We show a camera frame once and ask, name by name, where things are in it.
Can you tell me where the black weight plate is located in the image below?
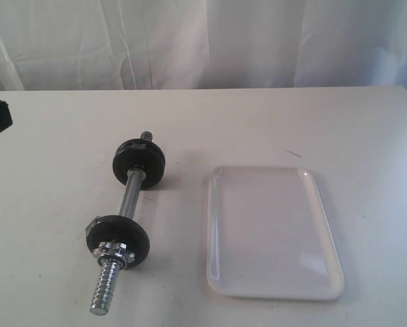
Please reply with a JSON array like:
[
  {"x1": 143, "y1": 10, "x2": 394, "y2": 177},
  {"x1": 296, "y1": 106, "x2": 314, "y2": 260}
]
[
  {"x1": 116, "y1": 138, "x2": 163, "y2": 154},
  {"x1": 85, "y1": 215, "x2": 150, "y2": 268},
  {"x1": 112, "y1": 147, "x2": 165, "y2": 190}
]

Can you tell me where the white rectangular plastic tray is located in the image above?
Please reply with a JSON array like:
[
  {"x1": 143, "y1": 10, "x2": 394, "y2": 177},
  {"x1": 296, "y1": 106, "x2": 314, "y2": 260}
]
[{"x1": 206, "y1": 166, "x2": 345, "y2": 301}]

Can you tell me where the white backdrop curtain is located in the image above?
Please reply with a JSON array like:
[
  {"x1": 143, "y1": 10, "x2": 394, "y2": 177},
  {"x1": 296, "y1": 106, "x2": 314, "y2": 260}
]
[{"x1": 0, "y1": 1, "x2": 407, "y2": 91}]

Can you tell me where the chrome threaded dumbbell bar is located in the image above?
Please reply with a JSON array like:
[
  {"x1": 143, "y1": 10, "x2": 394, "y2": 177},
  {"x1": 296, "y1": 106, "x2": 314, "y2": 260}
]
[{"x1": 86, "y1": 131, "x2": 165, "y2": 315}]

